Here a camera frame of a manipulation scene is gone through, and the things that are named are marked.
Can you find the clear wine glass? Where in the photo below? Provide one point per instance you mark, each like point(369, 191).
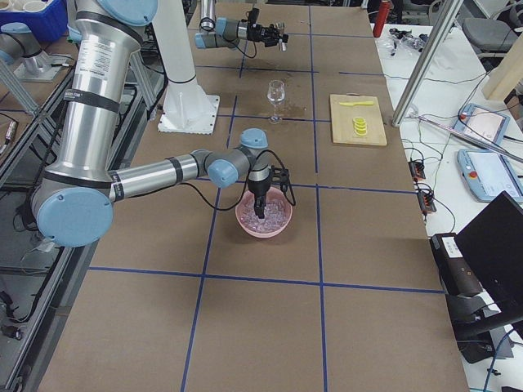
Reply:
point(276, 96)

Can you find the blue teach pendant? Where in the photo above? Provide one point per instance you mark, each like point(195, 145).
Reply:
point(482, 123)
point(488, 174)

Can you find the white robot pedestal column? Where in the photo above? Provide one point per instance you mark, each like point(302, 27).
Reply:
point(171, 34)

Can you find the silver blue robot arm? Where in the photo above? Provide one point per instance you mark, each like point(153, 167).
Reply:
point(74, 204)
point(217, 32)

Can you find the aluminium frame post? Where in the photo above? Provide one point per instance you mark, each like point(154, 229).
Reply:
point(437, 35)

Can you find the far blue teach pendant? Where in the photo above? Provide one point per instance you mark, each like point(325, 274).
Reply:
point(482, 123)

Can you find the blue storage bin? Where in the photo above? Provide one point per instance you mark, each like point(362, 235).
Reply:
point(47, 25)

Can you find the clear plastic bag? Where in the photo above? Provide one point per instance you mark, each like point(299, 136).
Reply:
point(405, 40)

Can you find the wooden black teleoperation stand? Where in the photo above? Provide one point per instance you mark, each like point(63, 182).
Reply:
point(507, 75)

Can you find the black printer box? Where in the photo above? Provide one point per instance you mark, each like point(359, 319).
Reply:
point(456, 274)

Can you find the pink bowl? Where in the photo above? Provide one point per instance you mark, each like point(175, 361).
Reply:
point(248, 201)

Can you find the grey office chair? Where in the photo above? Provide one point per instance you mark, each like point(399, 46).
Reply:
point(495, 36)

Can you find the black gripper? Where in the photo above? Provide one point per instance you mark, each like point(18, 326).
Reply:
point(258, 189)
point(264, 31)

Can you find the black monitor on stand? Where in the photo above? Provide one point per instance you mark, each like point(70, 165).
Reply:
point(491, 244)

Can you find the clear ice cubes pile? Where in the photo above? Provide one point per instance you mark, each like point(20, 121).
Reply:
point(275, 217)

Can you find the steel double jigger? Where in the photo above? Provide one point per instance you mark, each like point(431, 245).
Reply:
point(282, 43)

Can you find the near blue teach pendant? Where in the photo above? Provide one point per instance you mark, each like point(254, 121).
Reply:
point(488, 174)

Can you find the bamboo cutting board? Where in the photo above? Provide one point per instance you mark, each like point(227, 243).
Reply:
point(342, 127)

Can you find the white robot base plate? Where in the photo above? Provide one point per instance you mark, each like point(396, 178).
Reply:
point(183, 116)

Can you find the yellow plastic knife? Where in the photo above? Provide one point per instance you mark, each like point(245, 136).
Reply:
point(356, 103)

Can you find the red thermos bottle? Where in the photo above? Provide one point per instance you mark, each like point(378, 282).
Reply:
point(381, 19)

